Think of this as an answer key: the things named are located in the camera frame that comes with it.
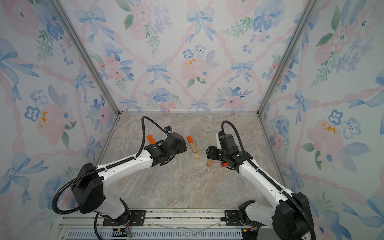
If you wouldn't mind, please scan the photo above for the small orange block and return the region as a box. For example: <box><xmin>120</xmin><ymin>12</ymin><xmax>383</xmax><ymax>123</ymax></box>
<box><xmin>147</xmin><ymin>135</ymin><xmax>156</xmax><ymax>145</ymax></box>

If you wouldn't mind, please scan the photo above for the orange rectangular block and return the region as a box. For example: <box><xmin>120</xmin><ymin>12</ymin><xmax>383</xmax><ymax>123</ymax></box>
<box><xmin>187</xmin><ymin>136</ymin><xmax>194</xmax><ymax>144</ymax></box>

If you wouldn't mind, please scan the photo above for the long natural wood block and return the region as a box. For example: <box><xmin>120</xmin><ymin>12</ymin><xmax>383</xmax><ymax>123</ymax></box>
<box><xmin>190</xmin><ymin>143</ymin><xmax>198</xmax><ymax>153</ymax></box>

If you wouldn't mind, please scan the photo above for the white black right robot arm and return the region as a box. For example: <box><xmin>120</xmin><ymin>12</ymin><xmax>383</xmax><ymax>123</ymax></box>
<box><xmin>206</xmin><ymin>132</ymin><xmax>317</xmax><ymax>240</ymax></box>

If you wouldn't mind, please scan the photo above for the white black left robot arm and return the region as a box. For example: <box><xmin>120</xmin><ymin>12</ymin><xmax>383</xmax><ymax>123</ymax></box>
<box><xmin>71</xmin><ymin>132</ymin><xmax>187</xmax><ymax>226</ymax></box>

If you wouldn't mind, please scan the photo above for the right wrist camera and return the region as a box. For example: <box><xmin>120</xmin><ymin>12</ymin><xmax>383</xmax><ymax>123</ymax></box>
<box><xmin>216</xmin><ymin>134</ymin><xmax>222</xmax><ymax>149</ymax></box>

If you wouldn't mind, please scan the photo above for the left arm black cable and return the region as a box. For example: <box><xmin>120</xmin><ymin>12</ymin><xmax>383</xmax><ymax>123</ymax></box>
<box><xmin>51</xmin><ymin>116</ymin><xmax>170</xmax><ymax>240</ymax></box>

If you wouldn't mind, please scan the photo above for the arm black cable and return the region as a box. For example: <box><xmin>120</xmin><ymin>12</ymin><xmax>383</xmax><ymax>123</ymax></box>
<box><xmin>51</xmin><ymin>116</ymin><xmax>170</xmax><ymax>240</ymax></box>
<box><xmin>221</xmin><ymin>120</ymin><xmax>316</xmax><ymax>240</ymax></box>

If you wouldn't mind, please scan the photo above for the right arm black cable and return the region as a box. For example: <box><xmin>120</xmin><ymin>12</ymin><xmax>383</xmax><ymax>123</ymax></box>
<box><xmin>221</xmin><ymin>120</ymin><xmax>316</xmax><ymax>240</ymax></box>

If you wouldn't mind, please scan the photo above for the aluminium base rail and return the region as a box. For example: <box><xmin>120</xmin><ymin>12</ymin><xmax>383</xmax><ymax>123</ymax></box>
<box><xmin>53</xmin><ymin>209</ymin><xmax>278</xmax><ymax>240</ymax></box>

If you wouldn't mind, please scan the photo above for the aluminium corner post right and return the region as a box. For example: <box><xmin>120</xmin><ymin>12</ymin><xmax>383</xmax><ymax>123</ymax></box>
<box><xmin>257</xmin><ymin>0</ymin><xmax>318</xmax><ymax>118</ymax></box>

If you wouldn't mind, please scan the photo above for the aluminium corner post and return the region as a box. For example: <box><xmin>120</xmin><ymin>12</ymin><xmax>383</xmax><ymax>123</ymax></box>
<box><xmin>48</xmin><ymin>1</ymin><xmax>120</xmax><ymax>116</ymax></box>
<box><xmin>257</xmin><ymin>0</ymin><xmax>318</xmax><ymax>118</ymax></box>

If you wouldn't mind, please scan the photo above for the aluminium corner post left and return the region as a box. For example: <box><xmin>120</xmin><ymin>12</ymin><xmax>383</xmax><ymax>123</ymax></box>
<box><xmin>48</xmin><ymin>1</ymin><xmax>120</xmax><ymax>116</ymax></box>

